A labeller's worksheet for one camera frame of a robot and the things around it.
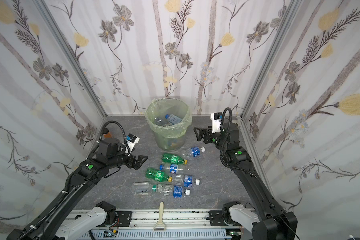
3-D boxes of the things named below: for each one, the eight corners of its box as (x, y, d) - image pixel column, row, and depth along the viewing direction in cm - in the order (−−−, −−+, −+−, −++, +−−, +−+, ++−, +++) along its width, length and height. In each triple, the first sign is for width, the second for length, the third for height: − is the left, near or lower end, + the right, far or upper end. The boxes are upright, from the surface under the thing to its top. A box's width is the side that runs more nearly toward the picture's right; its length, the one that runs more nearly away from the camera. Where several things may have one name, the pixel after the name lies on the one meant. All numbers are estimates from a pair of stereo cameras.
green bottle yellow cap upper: (161, 164, 94) (161, 161, 90) (162, 156, 97) (162, 153, 94) (187, 165, 94) (187, 162, 91) (186, 156, 98) (187, 153, 94)
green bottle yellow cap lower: (146, 176, 90) (144, 173, 86) (150, 169, 93) (149, 165, 89) (168, 187, 86) (167, 184, 82) (172, 179, 89) (172, 175, 85)
